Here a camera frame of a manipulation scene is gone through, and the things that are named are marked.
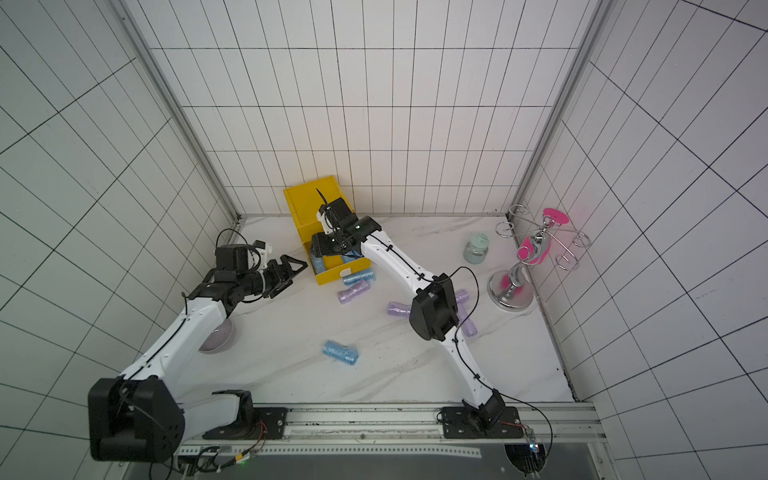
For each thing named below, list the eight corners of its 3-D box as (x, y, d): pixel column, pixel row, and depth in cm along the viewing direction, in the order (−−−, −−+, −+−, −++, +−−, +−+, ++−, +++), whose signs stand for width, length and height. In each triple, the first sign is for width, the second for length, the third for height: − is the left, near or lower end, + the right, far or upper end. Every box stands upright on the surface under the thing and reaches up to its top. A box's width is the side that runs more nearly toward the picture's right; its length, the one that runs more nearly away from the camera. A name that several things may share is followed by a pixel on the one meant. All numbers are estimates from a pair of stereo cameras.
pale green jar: (471, 267, 104) (478, 250, 97) (461, 254, 108) (466, 238, 101) (487, 259, 106) (495, 243, 99) (476, 247, 110) (483, 231, 103)
